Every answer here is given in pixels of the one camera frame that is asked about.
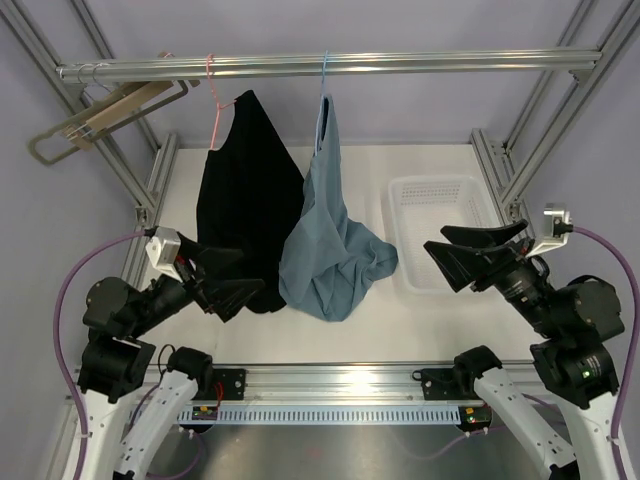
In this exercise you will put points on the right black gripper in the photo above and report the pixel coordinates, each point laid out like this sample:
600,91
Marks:
461,266

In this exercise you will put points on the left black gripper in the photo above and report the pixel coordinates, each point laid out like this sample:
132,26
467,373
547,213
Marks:
227,297

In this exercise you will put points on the black t shirt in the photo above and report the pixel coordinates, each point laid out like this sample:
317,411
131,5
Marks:
250,198

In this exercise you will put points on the blue grey t shirt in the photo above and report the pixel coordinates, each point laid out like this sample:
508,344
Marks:
330,261

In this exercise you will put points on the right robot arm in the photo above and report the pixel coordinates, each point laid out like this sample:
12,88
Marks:
571,361

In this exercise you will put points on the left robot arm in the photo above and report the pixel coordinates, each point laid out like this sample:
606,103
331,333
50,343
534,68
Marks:
117,437

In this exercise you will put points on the white plastic basket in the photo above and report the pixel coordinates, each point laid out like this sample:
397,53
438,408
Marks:
420,206

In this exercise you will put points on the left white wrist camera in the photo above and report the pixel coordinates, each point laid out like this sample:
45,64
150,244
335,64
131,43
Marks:
162,251

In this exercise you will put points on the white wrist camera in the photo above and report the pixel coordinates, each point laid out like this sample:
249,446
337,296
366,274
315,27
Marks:
162,251
556,228

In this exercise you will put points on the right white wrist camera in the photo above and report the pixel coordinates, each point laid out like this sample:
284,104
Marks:
556,228

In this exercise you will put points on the white slotted cable duct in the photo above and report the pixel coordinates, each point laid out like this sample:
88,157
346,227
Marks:
321,415

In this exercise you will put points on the front aluminium rail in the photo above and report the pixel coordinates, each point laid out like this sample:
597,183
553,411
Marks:
395,383

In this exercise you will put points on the pink wire hanger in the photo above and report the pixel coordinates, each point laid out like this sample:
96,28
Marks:
219,107

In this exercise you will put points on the aluminium hanging rail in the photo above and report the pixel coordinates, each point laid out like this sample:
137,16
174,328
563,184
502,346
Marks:
199,68

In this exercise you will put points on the blue wire hanger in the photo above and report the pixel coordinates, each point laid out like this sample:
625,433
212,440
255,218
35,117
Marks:
324,80

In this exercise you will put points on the aluminium frame structure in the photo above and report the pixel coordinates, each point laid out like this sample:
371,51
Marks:
623,30

